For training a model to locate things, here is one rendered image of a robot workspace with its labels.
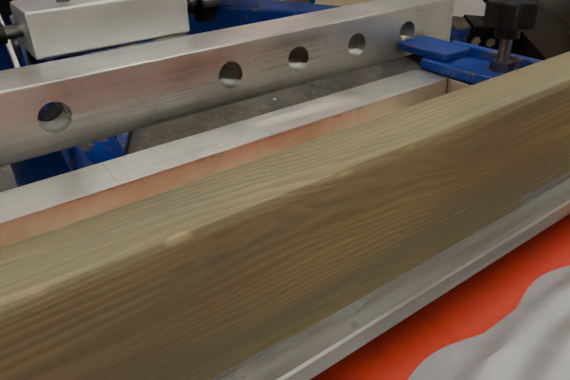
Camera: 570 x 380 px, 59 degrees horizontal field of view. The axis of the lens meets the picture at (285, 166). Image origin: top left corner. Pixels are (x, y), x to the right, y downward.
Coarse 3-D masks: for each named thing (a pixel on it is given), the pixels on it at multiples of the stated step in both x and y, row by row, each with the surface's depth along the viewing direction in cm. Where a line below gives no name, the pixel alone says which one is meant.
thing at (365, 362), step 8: (360, 352) 24; (344, 360) 23; (352, 360) 23; (360, 360) 23; (368, 360) 23; (328, 368) 23; (336, 368) 23; (344, 368) 23; (352, 368) 23; (360, 368) 23; (368, 368) 23; (376, 368) 23; (320, 376) 23; (328, 376) 23; (336, 376) 23; (344, 376) 23; (352, 376) 23; (360, 376) 22; (368, 376) 22; (376, 376) 22; (384, 376) 22
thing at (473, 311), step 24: (528, 240) 31; (552, 240) 31; (504, 264) 29; (528, 264) 29; (552, 264) 29; (456, 288) 27; (480, 288) 27; (504, 288) 27; (432, 312) 26; (456, 312) 26; (480, 312) 26; (504, 312) 26; (384, 336) 24; (408, 336) 24; (432, 336) 24; (456, 336) 24; (384, 360) 23; (408, 360) 23
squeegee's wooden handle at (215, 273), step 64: (384, 128) 20; (448, 128) 21; (512, 128) 23; (192, 192) 16; (256, 192) 16; (320, 192) 17; (384, 192) 19; (448, 192) 22; (512, 192) 26; (0, 256) 14; (64, 256) 14; (128, 256) 14; (192, 256) 15; (256, 256) 17; (320, 256) 18; (384, 256) 21; (0, 320) 12; (64, 320) 13; (128, 320) 14; (192, 320) 16; (256, 320) 18; (320, 320) 20
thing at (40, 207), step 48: (336, 96) 43; (384, 96) 43; (432, 96) 46; (192, 144) 36; (240, 144) 36; (288, 144) 38; (48, 192) 31; (96, 192) 31; (144, 192) 32; (0, 240) 28
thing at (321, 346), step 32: (512, 224) 25; (544, 224) 26; (448, 256) 23; (480, 256) 23; (384, 288) 22; (416, 288) 21; (448, 288) 22; (352, 320) 20; (384, 320) 20; (288, 352) 19; (320, 352) 19; (352, 352) 20
